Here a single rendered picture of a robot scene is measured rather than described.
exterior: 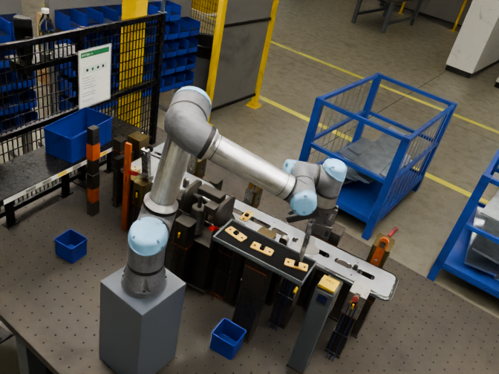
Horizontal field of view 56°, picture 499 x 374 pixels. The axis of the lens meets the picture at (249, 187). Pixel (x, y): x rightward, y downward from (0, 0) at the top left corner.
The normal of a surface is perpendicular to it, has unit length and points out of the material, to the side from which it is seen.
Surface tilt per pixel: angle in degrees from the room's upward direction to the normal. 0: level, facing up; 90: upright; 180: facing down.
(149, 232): 7
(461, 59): 90
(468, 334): 0
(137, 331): 90
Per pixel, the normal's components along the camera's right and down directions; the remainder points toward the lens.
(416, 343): 0.18, -0.82
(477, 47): -0.63, 0.33
